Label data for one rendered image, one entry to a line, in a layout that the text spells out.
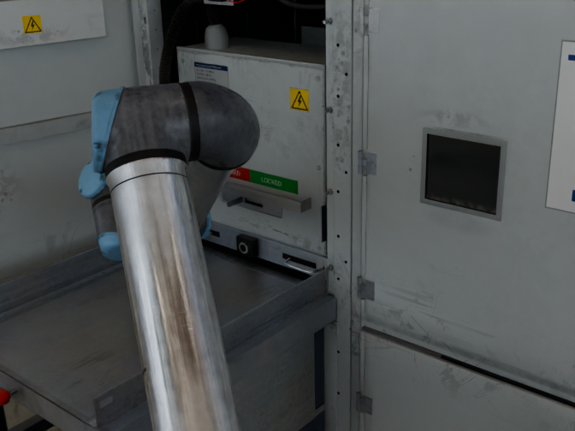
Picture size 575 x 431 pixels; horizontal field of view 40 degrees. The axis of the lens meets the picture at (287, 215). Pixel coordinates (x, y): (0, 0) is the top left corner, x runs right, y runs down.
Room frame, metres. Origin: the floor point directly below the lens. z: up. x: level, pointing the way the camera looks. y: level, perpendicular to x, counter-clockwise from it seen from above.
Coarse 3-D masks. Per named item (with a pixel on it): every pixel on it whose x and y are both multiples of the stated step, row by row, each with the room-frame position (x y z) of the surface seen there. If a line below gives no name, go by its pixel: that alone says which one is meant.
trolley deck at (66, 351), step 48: (96, 288) 1.77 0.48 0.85; (240, 288) 1.75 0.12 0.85; (288, 288) 1.74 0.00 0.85; (0, 336) 1.54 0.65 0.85; (48, 336) 1.54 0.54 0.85; (96, 336) 1.53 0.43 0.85; (288, 336) 1.55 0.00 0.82; (0, 384) 1.41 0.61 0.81; (48, 384) 1.34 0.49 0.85; (96, 384) 1.34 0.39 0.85
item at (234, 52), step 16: (176, 48) 2.08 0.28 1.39; (192, 48) 2.04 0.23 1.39; (240, 48) 2.04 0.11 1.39; (256, 48) 2.04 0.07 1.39; (272, 48) 2.03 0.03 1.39; (288, 48) 2.02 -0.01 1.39; (304, 48) 2.02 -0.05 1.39; (320, 48) 2.01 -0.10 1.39; (304, 64) 1.80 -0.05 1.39; (320, 64) 1.77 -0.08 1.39
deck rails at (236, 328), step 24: (72, 264) 1.81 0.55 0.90; (96, 264) 1.86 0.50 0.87; (120, 264) 1.90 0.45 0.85; (0, 288) 1.66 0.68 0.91; (24, 288) 1.70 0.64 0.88; (48, 288) 1.75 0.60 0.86; (72, 288) 1.77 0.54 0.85; (312, 288) 1.66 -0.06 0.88; (0, 312) 1.65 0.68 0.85; (264, 312) 1.54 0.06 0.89; (288, 312) 1.60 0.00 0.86; (240, 336) 1.48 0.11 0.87; (120, 384) 1.23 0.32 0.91; (144, 384) 1.27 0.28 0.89; (96, 408) 1.19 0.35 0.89; (120, 408) 1.23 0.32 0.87
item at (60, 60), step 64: (0, 0) 1.89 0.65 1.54; (64, 0) 1.97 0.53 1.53; (128, 0) 2.11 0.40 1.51; (0, 64) 1.89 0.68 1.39; (64, 64) 1.99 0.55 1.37; (128, 64) 2.10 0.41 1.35; (0, 128) 1.87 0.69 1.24; (64, 128) 1.96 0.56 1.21; (0, 192) 1.86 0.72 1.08; (64, 192) 1.96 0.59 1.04; (0, 256) 1.84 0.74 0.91; (64, 256) 1.95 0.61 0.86
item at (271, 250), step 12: (216, 228) 1.99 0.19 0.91; (228, 228) 1.96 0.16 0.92; (216, 240) 1.99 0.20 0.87; (228, 240) 1.96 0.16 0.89; (264, 240) 1.87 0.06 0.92; (276, 240) 1.86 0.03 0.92; (264, 252) 1.87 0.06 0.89; (276, 252) 1.85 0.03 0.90; (288, 252) 1.82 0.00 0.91; (300, 252) 1.80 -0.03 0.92; (312, 252) 1.78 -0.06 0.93; (300, 264) 1.80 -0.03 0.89; (312, 264) 1.77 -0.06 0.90; (324, 264) 1.75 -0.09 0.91
